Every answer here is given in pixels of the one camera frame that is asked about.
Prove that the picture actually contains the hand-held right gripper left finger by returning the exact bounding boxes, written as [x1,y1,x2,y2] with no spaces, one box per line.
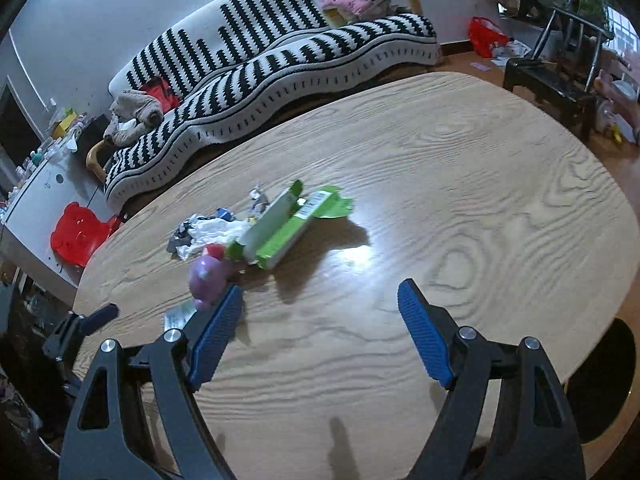
[59,284,245,480]

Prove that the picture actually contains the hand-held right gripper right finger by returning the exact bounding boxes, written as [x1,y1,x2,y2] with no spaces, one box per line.
[397,278,586,480]

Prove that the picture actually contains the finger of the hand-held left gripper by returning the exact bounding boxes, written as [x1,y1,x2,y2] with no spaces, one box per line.
[74,302,120,335]

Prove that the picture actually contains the purple toy figure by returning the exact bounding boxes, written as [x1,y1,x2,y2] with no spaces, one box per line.
[188,244,242,311]

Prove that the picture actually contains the red bear-shaped stool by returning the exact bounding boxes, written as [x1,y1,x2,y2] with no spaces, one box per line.
[50,201,124,267]

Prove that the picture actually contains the white grey crumpled wrapper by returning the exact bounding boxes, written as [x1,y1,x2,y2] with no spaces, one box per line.
[167,212,256,262]

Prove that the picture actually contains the green open carton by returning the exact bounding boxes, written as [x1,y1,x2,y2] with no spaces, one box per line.
[227,180,354,269]

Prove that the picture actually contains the white cabinet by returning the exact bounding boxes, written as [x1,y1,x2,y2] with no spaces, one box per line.
[0,137,109,291]

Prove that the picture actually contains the small silver wrapper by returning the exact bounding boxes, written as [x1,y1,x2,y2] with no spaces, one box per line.
[248,185,272,222]

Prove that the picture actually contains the wooden sofa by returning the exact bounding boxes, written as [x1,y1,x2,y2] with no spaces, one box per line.
[86,0,442,213]

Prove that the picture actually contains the row of small bottles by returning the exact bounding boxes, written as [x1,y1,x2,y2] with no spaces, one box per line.
[0,140,57,211]

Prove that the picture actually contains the yellow box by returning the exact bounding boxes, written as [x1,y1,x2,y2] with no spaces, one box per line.
[50,110,81,139]

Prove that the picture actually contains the dark framed panel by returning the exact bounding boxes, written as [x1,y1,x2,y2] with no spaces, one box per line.
[0,82,39,166]

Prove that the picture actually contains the red cloth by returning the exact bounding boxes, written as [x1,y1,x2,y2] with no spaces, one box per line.
[139,77,181,112]

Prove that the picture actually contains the black white striped sofa cover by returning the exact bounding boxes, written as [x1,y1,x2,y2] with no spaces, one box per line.
[103,0,441,213]

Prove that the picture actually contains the black metal chair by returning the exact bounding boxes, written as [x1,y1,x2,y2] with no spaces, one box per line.
[502,5,616,144]

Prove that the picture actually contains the white crumpled papers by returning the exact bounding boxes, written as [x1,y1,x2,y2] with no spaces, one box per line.
[492,40,532,67]

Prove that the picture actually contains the red shopping bag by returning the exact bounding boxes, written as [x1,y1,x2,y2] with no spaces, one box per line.
[468,16,511,59]

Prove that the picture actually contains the window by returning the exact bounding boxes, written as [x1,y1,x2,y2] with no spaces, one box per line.
[600,0,640,57]

